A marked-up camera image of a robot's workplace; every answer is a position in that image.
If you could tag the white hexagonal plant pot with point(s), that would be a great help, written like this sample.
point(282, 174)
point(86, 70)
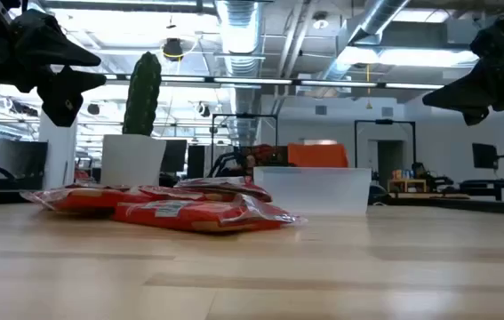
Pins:
point(132, 160)

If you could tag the large dark monitor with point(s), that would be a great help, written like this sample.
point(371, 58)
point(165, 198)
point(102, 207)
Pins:
point(11, 157)

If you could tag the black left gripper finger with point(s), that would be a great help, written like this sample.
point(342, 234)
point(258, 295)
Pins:
point(65, 98)
point(51, 44)

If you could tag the silver ribbed ceiling duct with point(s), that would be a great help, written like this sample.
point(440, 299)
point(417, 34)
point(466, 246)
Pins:
point(238, 35)

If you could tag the small wooden shelf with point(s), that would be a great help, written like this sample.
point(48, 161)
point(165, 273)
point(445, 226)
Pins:
point(407, 181)

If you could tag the clear plastic bin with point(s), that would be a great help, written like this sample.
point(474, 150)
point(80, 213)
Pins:
point(314, 191)

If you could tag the silver smooth ceiling duct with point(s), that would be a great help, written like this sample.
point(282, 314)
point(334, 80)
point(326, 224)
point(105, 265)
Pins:
point(367, 22)

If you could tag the green cactus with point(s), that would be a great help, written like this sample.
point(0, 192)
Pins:
point(142, 93)

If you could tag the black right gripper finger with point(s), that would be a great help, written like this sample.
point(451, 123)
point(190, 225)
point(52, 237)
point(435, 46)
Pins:
point(476, 116)
point(469, 91)

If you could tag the black desk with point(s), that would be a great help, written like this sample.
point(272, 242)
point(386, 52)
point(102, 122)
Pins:
point(491, 184)

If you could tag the black metal stand frame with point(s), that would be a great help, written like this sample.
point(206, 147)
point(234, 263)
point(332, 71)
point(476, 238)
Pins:
point(242, 115)
point(385, 121)

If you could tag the black monitor on arm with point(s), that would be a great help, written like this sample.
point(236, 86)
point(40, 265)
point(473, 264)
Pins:
point(484, 155)

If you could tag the white room column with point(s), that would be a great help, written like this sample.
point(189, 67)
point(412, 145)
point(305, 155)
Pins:
point(58, 155)

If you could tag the dark upright monitor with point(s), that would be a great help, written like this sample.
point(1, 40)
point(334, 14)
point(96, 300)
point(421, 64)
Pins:
point(173, 155)

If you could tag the red popcorn bag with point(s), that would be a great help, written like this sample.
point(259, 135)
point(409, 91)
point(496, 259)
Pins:
point(229, 184)
point(78, 200)
point(198, 218)
point(176, 194)

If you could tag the orange box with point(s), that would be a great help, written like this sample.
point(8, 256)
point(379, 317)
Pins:
point(318, 155)

